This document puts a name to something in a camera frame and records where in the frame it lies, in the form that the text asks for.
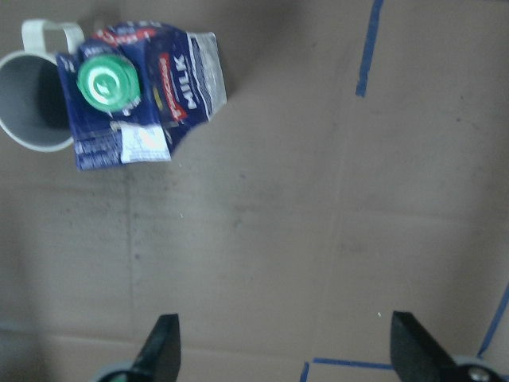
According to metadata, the white mug grey inside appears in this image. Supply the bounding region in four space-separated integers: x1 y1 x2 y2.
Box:
1 19 84 153

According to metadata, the blue white milk carton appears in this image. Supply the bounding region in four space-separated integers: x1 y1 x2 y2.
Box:
56 21 227 170

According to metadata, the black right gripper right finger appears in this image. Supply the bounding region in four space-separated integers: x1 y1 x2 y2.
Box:
390 311 464 382

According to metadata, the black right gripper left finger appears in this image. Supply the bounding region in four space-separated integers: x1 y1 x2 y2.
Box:
130 314 181 381

